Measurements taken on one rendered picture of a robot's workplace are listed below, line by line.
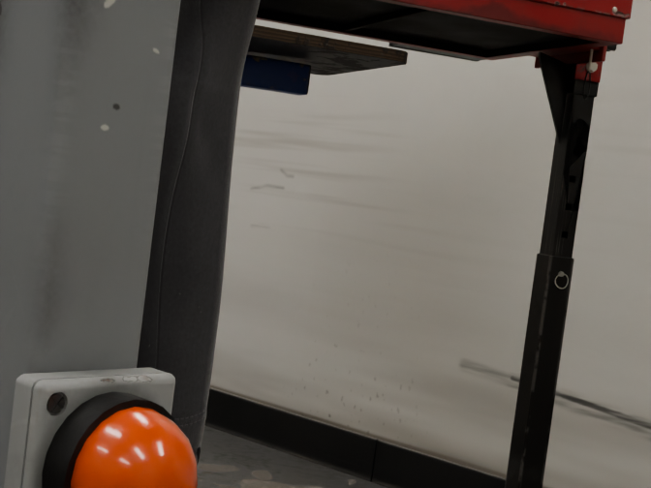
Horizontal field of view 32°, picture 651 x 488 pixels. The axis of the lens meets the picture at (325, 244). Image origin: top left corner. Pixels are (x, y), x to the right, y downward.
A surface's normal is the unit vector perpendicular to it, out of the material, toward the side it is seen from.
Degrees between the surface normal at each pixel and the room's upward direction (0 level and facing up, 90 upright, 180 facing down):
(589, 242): 90
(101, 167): 90
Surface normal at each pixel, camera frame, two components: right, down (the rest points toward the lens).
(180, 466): 0.81, -0.36
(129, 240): 0.75, 0.13
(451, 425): -0.65, -0.04
